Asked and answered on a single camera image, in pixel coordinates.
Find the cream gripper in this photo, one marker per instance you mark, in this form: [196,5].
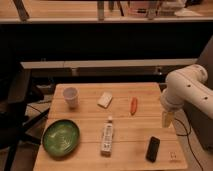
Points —
[167,118]

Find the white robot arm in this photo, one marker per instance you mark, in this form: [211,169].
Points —
[186,84]

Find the green ceramic bowl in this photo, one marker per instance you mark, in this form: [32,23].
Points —
[61,138]

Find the black phone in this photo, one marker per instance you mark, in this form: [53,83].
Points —
[152,150]

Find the white plastic bottle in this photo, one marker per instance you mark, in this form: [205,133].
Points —
[107,137]

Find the white sponge block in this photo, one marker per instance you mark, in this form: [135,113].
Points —
[105,99]

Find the white paper cup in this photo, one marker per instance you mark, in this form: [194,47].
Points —
[70,95]

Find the black office chair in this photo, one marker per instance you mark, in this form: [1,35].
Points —
[16,91]

